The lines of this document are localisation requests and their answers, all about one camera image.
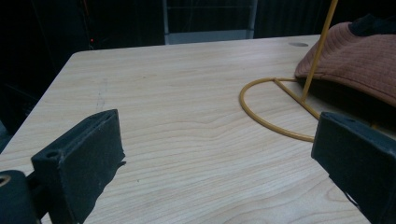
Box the dark cloth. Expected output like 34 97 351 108
347 13 396 37

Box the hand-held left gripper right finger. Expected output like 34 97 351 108
310 111 396 224

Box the gold wire hat stand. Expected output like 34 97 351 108
238 0 340 143

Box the brown bucket hat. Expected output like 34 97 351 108
294 21 396 108

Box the grey metal stand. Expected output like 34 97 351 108
162 0 259 46

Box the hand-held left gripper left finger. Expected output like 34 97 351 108
30 108 127 224

